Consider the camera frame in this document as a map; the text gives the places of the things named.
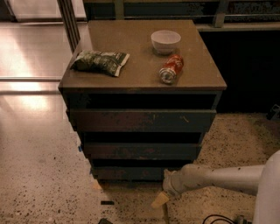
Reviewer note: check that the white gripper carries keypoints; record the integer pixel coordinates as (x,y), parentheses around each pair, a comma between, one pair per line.
(170,185)

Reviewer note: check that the drawer dark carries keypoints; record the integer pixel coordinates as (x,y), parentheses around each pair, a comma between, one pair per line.
(142,151)
(141,120)
(128,173)

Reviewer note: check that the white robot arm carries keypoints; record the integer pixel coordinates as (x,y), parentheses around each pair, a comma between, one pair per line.
(262,180)

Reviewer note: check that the dark object at bottom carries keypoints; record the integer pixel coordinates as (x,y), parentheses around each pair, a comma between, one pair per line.
(104,221)

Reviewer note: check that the dark object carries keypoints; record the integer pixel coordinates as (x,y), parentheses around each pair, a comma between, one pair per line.
(274,112)
(104,221)

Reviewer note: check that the dark wooden drawer cabinet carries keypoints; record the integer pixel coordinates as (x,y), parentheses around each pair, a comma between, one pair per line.
(138,86)

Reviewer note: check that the black tape strip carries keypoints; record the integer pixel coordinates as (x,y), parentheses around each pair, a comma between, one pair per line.
(107,202)

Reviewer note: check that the red soda can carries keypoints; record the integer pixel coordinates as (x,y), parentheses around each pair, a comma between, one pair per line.
(171,69)

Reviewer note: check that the dark object at right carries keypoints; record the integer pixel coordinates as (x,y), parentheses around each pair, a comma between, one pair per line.
(274,112)

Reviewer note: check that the green chip bag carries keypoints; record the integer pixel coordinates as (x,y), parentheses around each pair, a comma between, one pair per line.
(109,63)

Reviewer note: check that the white ceramic bowl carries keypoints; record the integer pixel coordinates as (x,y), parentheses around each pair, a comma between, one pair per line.
(164,41)

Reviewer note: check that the metal window frame post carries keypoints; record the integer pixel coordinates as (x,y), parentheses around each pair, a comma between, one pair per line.
(69,20)

